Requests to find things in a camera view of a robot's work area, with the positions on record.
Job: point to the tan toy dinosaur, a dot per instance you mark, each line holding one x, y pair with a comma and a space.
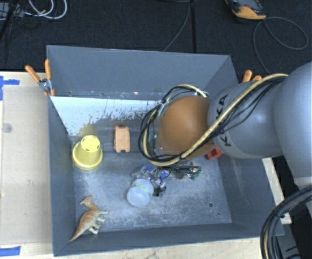
89, 218

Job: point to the white plastic bottle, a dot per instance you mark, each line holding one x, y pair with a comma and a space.
139, 194

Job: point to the red-orange block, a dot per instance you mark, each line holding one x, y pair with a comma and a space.
214, 153

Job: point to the grey metal bin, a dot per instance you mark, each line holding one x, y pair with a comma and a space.
134, 71

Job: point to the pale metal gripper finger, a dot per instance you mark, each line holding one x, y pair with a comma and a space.
145, 171
158, 183

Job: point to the orange flat toy piece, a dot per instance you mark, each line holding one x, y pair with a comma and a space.
121, 139

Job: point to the pale wood board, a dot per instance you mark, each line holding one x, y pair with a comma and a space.
23, 158

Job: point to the yellow plastic cup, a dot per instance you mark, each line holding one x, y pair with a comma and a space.
89, 151

